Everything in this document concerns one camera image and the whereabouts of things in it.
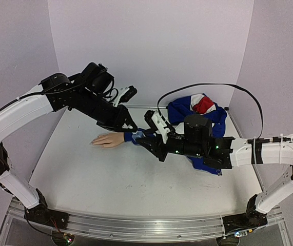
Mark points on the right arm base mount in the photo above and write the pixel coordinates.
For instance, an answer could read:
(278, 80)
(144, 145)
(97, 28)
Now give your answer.
(250, 219)

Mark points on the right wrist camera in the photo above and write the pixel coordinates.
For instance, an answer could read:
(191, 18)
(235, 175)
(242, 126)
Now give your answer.
(159, 123)

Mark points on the nail polish bottle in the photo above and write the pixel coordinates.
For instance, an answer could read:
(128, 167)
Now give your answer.
(138, 135)

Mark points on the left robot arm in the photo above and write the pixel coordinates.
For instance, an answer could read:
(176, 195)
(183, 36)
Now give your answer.
(91, 92)

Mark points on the aluminium front rail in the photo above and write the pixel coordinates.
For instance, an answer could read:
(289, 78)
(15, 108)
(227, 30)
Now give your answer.
(150, 230)

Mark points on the mannequin hand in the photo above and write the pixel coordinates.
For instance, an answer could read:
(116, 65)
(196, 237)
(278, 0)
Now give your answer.
(109, 140)

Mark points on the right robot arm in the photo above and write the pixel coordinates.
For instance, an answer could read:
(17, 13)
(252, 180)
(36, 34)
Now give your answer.
(223, 153)

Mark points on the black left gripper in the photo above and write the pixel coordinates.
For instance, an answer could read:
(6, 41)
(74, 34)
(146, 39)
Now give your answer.
(117, 125)

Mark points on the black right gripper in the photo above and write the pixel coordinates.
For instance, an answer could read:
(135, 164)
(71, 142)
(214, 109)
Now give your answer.
(160, 147)

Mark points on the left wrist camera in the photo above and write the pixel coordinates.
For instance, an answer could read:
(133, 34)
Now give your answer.
(125, 95)

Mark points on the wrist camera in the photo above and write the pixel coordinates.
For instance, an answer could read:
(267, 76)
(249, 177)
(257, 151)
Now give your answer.
(159, 123)
(125, 95)

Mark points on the blue white red jacket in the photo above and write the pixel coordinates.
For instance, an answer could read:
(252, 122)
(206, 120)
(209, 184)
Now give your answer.
(196, 104)

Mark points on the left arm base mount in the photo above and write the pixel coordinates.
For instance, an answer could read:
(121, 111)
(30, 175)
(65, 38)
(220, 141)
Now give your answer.
(41, 214)

